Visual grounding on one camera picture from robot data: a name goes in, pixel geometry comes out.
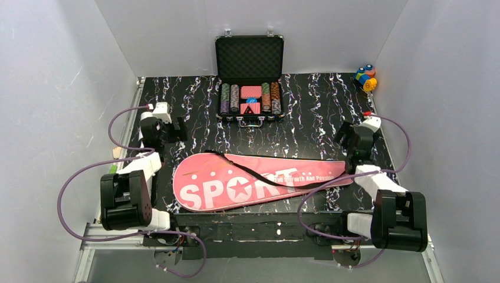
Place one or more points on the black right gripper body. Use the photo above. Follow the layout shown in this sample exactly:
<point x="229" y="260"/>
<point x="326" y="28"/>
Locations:
<point x="347" y="132"/>

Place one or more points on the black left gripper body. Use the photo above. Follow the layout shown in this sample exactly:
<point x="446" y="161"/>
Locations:
<point x="174" y="130"/>

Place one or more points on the pink racket bag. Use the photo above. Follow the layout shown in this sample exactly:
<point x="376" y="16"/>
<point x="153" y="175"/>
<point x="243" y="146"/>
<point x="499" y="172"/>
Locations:
<point x="209" y="182"/>

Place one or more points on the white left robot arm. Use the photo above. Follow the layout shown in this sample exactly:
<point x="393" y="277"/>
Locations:
<point x="126" y="195"/>

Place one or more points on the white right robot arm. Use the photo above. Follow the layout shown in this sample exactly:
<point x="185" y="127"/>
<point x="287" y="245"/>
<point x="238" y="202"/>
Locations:
<point x="398" y="220"/>

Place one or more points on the beige wooden block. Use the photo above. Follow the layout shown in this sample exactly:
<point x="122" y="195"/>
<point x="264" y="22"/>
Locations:
<point x="116" y="152"/>

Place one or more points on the colourful toy blocks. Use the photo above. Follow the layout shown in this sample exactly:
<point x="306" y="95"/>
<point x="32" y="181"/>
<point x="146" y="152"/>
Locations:
<point x="365" y="77"/>

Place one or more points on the black poker chip case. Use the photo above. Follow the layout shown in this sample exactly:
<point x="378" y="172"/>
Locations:
<point x="250" y="68"/>

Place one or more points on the green clip on rail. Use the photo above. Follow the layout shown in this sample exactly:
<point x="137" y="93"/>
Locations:
<point x="113" y="169"/>

